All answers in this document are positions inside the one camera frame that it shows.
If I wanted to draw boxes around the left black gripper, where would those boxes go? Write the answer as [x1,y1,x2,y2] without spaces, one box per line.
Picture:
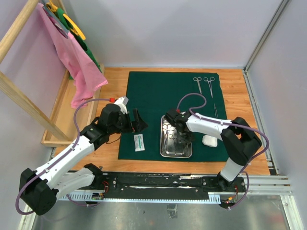
[108,109,148,135]

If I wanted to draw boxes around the green white packet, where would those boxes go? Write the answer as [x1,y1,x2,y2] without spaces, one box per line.
[134,134,145,152]

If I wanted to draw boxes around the steel instrument tray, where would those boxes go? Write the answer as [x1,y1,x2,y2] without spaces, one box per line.
[160,116,192,159]

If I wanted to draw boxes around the dark green surgical cloth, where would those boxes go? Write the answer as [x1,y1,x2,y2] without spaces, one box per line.
[118,71,227,161]

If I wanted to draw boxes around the steel tweezers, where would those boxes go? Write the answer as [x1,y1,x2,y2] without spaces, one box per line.
[213,103,218,118]

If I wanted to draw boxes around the white cotton balls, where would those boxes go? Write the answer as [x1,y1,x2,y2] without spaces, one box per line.
[202,135,218,148]

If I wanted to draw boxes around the steel forceps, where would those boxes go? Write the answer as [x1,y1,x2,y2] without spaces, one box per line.
[193,77,202,94]
[203,77,215,98]

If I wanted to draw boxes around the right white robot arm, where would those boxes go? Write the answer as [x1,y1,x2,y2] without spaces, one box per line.
[165,109,262,192]

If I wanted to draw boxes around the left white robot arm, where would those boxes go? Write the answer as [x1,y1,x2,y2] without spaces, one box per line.
[15,103,148,216]

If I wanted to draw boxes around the steel surgical instruments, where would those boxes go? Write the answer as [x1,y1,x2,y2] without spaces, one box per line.
[162,123,185,156]

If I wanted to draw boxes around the pink shirt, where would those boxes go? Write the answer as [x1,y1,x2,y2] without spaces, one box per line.
[37,3,108,108]

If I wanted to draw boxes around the wooden clothes rack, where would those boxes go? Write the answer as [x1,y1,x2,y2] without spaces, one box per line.
[0,0,105,148]

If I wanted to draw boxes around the green garment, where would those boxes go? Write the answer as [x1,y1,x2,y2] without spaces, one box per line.
[57,8,102,72]

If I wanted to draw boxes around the grey hanger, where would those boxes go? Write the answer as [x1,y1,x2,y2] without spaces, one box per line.
[42,0,69,39]

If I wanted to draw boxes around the yellow hanger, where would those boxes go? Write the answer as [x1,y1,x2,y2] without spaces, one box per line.
[47,0,86,41]

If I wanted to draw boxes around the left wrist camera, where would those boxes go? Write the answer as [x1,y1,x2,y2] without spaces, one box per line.
[114,96,129,114]

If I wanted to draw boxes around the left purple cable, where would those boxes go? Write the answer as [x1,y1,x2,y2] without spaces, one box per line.
[15,97,114,215]

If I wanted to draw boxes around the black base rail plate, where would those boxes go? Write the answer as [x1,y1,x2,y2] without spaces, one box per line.
[81,172,246,194]

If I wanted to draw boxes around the grey slotted cable duct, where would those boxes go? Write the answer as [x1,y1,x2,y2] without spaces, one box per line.
[59,188,221,204]

